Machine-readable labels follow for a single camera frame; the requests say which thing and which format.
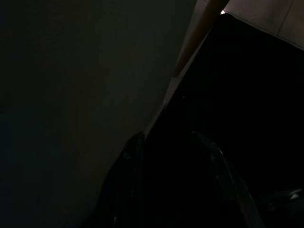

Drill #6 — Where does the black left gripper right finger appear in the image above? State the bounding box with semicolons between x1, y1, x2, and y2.
191;130;265;228

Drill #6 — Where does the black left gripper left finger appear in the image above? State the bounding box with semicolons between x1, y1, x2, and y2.
101;131;146;228

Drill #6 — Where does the wooden table leg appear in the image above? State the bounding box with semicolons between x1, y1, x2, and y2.
172;0;229;78

